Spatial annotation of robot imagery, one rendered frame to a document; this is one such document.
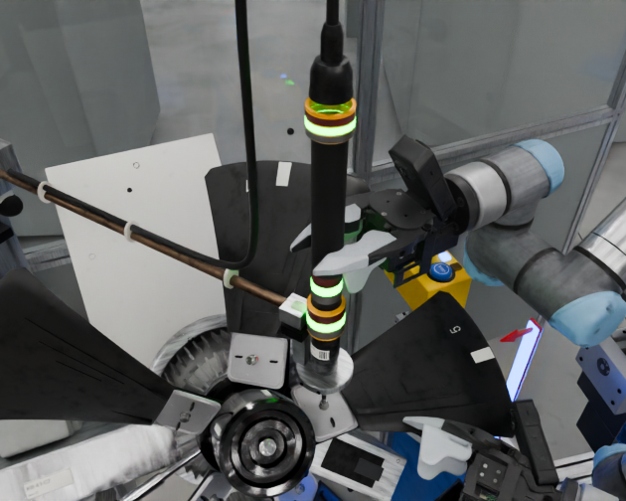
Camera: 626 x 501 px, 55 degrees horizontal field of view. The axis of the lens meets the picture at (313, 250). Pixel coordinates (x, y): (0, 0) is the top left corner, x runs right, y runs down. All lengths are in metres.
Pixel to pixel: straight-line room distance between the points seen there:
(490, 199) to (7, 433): 0.69
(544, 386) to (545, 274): 1.71
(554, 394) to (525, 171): 1.76
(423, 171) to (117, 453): 0.56
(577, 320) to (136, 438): 0.59
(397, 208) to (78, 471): 0.55
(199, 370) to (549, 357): 1.87
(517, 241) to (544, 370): 1.73
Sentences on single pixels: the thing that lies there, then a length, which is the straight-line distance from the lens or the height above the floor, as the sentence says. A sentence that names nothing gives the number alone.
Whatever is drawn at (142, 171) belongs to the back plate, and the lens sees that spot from 0.98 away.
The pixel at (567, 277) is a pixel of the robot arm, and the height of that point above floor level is 1.38.
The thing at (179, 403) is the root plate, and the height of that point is 1.25.
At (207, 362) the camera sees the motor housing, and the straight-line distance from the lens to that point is 0.87.
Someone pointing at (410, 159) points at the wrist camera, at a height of 1.55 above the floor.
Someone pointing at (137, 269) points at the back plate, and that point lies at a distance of 0.97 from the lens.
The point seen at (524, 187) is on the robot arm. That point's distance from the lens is 0.75.
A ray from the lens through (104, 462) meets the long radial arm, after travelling 0.90.
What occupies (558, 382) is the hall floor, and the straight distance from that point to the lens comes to 2.49.
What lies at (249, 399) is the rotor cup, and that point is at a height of 1.26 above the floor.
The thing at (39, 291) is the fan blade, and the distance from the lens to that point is 0.70.
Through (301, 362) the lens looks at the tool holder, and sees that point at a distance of 0.75.
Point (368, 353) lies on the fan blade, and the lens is 0.87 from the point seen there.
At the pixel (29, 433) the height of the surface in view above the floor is 1.14.
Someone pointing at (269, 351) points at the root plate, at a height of 1.27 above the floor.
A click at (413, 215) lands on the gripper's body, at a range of 0.64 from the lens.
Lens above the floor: 1.87
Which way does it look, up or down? 42 degrees down
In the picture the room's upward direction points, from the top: straight up
